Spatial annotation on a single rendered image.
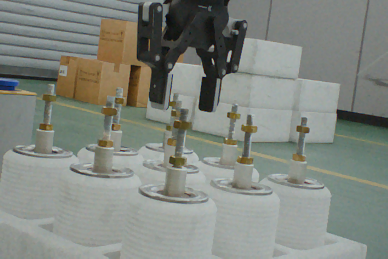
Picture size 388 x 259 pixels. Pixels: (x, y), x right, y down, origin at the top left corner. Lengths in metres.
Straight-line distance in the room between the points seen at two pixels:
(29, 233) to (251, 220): 0.25
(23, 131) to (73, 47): 5.78
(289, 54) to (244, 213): 2.95
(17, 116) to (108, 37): 3.82
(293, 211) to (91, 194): 0.26
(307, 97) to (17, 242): 3.16
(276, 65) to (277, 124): 0.33
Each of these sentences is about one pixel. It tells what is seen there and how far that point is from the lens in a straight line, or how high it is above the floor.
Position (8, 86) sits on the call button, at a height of 0.32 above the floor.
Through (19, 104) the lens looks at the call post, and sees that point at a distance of 1.02.
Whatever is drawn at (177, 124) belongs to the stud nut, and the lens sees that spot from 0.69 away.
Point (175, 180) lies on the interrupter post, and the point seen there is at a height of 0.27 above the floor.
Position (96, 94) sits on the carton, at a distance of 4.63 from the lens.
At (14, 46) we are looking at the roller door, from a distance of 6.49.
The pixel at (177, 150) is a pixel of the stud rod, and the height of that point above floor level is 0.30.
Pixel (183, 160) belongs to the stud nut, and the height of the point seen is 0.29.
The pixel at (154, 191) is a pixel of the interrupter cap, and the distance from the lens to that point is 0.71.
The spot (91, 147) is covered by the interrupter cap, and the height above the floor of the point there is 0.25.
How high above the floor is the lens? 0.40
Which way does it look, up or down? 4 degrees down
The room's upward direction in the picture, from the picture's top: 7 degrees clockwise
